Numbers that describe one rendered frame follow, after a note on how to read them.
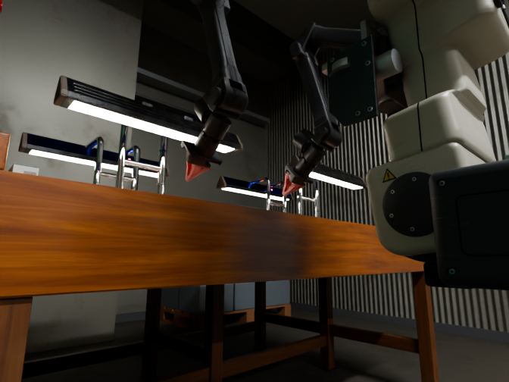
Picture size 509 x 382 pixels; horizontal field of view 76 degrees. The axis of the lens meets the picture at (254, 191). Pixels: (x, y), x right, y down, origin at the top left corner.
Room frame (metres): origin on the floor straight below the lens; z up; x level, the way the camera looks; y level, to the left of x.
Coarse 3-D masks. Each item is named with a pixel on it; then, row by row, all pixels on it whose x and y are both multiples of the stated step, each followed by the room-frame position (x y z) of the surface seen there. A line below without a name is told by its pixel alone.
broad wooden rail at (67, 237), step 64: (0, 192) 0.47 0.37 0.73; (64, 192) 0.52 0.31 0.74; (128, 192) 0.60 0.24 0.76; (0, 256) 0.48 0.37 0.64; (64, 256) 0.53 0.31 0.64; (128, 256) 0.60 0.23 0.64; (192, 256) 0.70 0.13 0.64; (256, 256) 0.83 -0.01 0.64; (320, 256) 1.02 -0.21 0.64; (384, 256) 1.32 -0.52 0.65
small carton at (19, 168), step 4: (16, 164) 0.50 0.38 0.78; (20, 164) 0.50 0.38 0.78; (12, 168) 0.50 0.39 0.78; (16, 168) 0.50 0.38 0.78; (20, 168) 0.51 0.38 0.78; (24, 168) 0.51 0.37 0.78; (28, 168) 0.51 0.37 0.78; (32, 168) 0.52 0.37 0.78; (36, 168) 0.52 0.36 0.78; (20, 172) 0.51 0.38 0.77; (24, 172) 0.51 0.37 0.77; (28, 172) 0.51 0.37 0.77; (32, 172) 0.52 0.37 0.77; (36, 172) 0.52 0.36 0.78
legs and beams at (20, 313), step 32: (160, 288) 1.90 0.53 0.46; (256, 288) 2.48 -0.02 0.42; (320, 288) 2.07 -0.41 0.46; (416, 288) 1.66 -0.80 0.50; (0, 320) 0.49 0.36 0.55; (256, 320) 2.48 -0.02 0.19; (288, 320) 2.28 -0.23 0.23; (320, 320) 2.07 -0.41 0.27; (416, 320) 1.67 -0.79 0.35; (0, 352) 0.50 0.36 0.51; (96, 352) 1.70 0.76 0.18; (128, 352) 1.81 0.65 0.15; (192, 352) 1.58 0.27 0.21; (256, 352) 1.68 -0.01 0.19; (288, 352) 1.81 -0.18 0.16; (320, 352) 2.08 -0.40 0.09; (416, 352) 1.69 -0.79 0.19
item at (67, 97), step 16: (64, 80) 0.78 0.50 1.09; (64, 96) 0.77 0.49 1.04; (80, 96) 0.79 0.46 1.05; (96, 96) 0.82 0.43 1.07; (112, 96) 0.86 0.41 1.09; (128, 112) 0.87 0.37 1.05; (144, 112) 0.91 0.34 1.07; (160, 112) 0.96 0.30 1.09; (176, 128) 0.98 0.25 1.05; (192, 128) 1.03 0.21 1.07; (224, 144) 1.12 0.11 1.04; (240, 144) 1.17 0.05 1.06
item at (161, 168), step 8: (144, 104) 0.93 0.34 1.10; (192, 120) 1.05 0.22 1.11; (120, 128) 1.06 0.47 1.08; (120, 136) 1.05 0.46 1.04; (120, 144) 1.05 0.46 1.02; (160, 144) 1.16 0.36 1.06; (120, 152) 1.05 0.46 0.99; (160, 152) 1.16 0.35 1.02; (120, 160) 1.05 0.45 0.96; (128, 160) 1.07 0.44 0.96; (160, 160) 1.16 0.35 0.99; (120, 168) 1.05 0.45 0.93; (152, 168) 1.14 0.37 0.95; (160, 168) 1.15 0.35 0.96; (120, 176) 1.06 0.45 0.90; (160, 176) 1.16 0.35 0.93; (120, 184) 1.06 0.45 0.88; (160, 184) 1.15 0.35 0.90; (160, 192) 1.16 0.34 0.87
